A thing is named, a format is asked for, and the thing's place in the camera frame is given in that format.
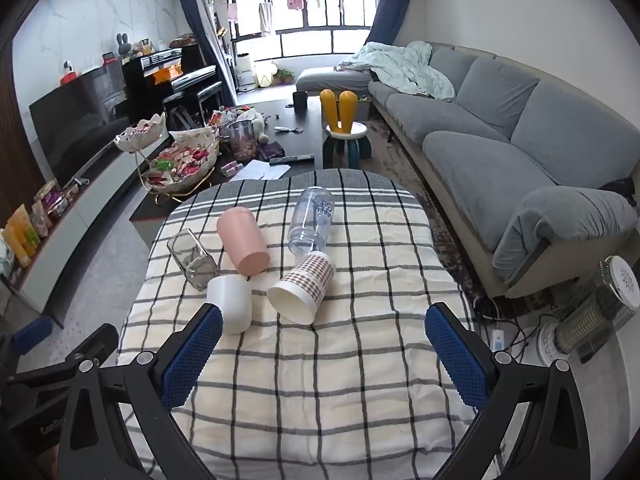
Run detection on white plush toy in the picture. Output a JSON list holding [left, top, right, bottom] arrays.
[[242, 107, 269, 143]]

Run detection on black piano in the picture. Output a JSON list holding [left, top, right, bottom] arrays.
[[121, 42, 223, 126]]

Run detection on checked table cloth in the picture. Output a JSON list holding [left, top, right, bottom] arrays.
[[116, 169, 501, 480]]

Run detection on black cable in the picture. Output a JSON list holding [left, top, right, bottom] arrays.
[[472, 295, 556, 361]]

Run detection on blue curtain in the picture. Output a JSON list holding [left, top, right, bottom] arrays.
[[365, 0, 418, 48], [175, 0, 238, 108]]

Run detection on tiered shell snack stand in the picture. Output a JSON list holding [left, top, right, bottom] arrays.
[[114, 112, 221, 206]]

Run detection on clear plastic bottle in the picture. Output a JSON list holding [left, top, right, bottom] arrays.
[[287, 186, 336, 263]]

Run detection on row of snack bags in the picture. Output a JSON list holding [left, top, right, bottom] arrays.
[[0, 180, 81, 268]]

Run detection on black piano bench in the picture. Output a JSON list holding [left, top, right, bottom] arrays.
[[162, 81, 224, 128]]

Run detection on white papers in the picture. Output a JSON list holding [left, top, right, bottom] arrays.
[[220, 161, 291, 183]]

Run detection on pink cup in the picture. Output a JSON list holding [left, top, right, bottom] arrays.
[[216, 207, 271, 277]]

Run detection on clear jar of nuts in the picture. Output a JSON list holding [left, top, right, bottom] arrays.
[[227, 120, 258, 162]]

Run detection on black television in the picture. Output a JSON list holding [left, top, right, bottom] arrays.
[[28, 67, 131, 188]]

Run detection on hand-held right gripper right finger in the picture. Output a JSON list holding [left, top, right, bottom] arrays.
[[424, 302, 593, 480]]

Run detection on light green blanket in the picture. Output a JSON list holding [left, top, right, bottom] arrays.
[[340, 41, 456, 103]]

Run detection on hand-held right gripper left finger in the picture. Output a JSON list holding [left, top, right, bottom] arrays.
[[55, 302, 224, 480]]

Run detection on electric heater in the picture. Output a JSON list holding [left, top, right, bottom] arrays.
[[537, 255, 640, 366]]

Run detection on white plastic cup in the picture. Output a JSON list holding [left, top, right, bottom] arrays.
[[206, 275, 252, 335]]

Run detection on white television cabinet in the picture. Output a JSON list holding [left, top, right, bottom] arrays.
[[0, 137, 151, 328]]

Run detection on clear square glass cup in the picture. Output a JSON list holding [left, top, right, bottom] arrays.
[[166, 228, 219, 291]]

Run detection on white air purifier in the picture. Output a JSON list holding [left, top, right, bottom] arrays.
[[235, 54, 257, 93]]

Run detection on grey sofa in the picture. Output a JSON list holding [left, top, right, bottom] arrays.
[[296, 42, 640, 301]]

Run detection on yellow rabbit-ear child stool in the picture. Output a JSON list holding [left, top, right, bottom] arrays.
[[320, 89, 373, 170]]

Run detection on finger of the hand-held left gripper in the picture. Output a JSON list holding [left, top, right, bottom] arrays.
[[62, 323, 120, 367], [11, 316, 54, 356]]

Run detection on plaid paper cup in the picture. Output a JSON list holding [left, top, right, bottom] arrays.
[[266, 252, 336, 324]]

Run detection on black coffee table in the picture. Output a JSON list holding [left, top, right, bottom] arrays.
[[129, 97, 331, 246]]

